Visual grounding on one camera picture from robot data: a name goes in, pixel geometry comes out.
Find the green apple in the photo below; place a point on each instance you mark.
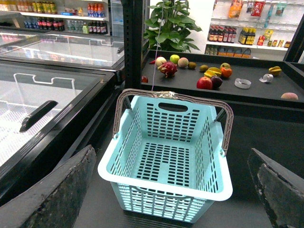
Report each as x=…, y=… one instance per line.
x=174, y=58

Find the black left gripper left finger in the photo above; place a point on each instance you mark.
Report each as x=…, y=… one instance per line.
x=54, y=201

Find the black freezer lid handle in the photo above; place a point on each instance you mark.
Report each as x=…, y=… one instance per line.
x=36, y=115

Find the pale pink peach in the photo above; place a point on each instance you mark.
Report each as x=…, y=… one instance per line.
x=183, y=62

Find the pink dragon fruit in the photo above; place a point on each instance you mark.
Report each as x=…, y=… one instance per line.
x=168, y=69

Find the dark purple plum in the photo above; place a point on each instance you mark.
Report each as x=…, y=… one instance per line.
x=216, y=82

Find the yellow starfruit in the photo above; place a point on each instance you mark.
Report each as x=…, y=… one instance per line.
x=275, y=71
x=213, y=71

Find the brown kiwi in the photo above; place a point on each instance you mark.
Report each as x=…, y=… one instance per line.
x=203, y=68
x=192, y=65

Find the yellow starfruit far right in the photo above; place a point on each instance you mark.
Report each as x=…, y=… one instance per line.
x=275, y=71

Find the light blue plastic basket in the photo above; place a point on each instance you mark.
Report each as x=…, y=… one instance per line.
x=167, y=156

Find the orange persimmon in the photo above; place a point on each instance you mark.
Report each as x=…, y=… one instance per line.
x=226, y=72

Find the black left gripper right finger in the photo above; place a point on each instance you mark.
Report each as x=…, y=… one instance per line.
x=280, y=191

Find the red apple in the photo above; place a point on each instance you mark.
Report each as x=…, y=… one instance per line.
x=204, y=83

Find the green red mango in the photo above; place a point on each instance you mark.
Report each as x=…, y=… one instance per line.
x=226, y=65

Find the small red fruit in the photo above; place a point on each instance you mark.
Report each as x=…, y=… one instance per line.
x=144, y=79

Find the clear tape roll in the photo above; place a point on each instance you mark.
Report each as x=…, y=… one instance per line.
x=242, y=83

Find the small white tape roll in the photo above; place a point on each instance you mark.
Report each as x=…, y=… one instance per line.
x=266, y=78

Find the glass top chest freezer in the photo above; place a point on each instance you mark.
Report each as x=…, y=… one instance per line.
x=26, y=158

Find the pink peach front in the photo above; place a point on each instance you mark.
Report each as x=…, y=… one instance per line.
x=289, y=96

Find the green potted plant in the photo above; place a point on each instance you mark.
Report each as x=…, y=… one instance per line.
x=169, y=26

